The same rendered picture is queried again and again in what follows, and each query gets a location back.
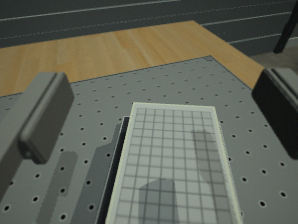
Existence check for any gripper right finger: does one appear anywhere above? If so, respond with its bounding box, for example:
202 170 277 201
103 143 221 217
251 68 298 160

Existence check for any dark grey plate nest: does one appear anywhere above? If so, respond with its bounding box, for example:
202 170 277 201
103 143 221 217
95 116 244 224

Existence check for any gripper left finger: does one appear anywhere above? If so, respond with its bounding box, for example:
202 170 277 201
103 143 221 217
0 72 75 203

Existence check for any grey flat base plate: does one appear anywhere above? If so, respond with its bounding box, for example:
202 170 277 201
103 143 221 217
0 55 298 224

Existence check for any grey deep-well block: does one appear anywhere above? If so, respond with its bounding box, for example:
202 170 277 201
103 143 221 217
105 102 242 224

